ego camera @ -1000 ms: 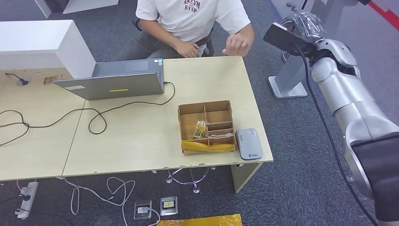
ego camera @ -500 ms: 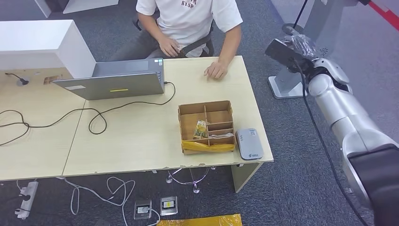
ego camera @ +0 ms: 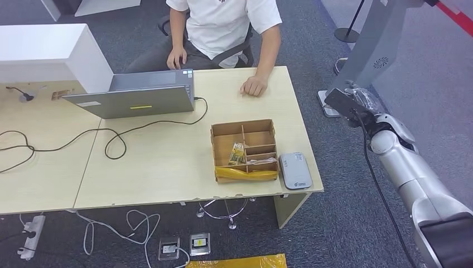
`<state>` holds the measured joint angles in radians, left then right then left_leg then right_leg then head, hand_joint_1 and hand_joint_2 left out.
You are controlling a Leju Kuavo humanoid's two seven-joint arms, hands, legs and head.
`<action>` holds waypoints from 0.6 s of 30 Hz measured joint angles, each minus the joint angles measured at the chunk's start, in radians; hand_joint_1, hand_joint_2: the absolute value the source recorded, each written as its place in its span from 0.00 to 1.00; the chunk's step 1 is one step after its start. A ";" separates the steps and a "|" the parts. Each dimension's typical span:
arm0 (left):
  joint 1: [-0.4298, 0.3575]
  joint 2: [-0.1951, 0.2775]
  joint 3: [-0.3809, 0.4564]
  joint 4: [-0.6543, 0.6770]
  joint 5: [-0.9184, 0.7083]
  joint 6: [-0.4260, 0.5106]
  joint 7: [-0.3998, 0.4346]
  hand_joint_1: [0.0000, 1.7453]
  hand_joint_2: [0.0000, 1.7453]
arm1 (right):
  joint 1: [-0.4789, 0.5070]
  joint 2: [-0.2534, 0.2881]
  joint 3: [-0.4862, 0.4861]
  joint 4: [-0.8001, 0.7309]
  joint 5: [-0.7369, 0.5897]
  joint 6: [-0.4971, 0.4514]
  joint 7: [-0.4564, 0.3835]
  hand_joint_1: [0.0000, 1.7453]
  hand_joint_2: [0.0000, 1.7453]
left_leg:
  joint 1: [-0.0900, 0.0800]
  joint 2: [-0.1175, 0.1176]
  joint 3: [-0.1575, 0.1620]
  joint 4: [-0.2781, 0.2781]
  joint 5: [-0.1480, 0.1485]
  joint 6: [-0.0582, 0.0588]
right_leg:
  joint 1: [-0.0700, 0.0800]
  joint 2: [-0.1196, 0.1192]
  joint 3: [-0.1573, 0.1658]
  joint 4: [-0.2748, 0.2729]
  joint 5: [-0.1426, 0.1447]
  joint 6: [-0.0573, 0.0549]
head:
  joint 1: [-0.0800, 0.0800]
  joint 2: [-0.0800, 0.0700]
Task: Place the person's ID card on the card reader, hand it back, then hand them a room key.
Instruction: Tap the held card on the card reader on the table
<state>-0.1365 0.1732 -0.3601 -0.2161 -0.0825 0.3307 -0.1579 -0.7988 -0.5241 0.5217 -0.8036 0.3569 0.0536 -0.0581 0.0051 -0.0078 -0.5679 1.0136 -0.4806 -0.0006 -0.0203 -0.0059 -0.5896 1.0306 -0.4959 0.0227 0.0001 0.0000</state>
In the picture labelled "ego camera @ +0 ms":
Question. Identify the grey kiosk stand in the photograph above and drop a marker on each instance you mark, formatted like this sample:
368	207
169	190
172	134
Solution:
373	44

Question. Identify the person's right hand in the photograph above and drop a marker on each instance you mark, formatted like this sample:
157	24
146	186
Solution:
177	58

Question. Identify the grey laptop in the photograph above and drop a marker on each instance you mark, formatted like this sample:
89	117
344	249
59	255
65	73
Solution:
131	103

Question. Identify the floor socket with yellow label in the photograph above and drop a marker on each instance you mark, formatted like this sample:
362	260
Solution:
200	244

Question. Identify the yellow plastic bag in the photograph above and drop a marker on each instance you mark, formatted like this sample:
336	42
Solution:
236	262

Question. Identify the floor socket with white plug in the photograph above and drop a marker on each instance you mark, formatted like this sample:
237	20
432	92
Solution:
169	249

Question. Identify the brown wooden organiser box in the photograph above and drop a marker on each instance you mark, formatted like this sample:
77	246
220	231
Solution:
226	148

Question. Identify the black stanchion post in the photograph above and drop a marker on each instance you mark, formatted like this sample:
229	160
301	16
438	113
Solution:
346	35

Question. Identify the yellow plastic strip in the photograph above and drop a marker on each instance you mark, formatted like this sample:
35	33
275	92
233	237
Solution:
245	174

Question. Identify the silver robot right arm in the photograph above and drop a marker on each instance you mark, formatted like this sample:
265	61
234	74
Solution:
410	174

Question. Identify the person's right forearm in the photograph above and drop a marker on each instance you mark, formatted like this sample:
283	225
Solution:
177	35

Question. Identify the person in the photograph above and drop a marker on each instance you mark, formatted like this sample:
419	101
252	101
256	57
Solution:
221	26

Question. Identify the red barrier belt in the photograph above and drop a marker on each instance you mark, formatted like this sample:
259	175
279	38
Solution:
458	18

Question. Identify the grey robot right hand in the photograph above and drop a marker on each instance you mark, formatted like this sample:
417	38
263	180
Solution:
366	99

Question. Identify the person's left hand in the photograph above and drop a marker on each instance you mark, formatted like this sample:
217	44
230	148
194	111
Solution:
255	85

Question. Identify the grey card reader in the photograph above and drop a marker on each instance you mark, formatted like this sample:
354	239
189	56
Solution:
295	172

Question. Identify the chrome chair base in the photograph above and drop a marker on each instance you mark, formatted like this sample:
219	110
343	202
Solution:
232	224

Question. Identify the black office chair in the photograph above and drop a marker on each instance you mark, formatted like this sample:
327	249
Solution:
236	48

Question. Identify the white power strip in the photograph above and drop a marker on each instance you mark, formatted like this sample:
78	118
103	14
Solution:
34	232

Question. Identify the person's left forearm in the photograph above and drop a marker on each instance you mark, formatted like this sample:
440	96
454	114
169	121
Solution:
268	51

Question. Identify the pale cards in box slot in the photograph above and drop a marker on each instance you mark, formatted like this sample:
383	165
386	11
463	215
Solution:
261	161

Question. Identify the beige desk leg panel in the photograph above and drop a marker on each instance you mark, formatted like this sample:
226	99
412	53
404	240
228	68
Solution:
287	211

